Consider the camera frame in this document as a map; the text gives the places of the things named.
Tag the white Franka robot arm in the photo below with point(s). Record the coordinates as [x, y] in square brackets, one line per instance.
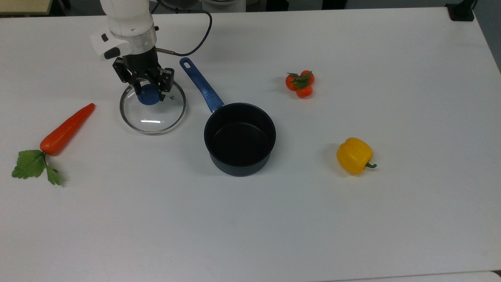
[127, 19]

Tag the light wooden desk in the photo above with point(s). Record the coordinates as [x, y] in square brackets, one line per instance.
[23, 6]

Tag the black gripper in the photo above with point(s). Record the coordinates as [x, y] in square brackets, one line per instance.
[143, 64]

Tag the orange toy carrot with leaves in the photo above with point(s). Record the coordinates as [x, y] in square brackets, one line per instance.
[64, 131]

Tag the black clamp block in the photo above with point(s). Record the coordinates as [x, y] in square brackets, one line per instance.
[460, 11]

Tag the yellow toy bell pepper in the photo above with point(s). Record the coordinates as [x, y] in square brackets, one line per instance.
[352, 154]

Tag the glass lid with blue knob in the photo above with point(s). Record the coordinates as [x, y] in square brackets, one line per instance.
[148, 98]

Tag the toy tomato cluster with leaves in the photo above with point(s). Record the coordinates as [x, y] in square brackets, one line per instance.
[304, 92]

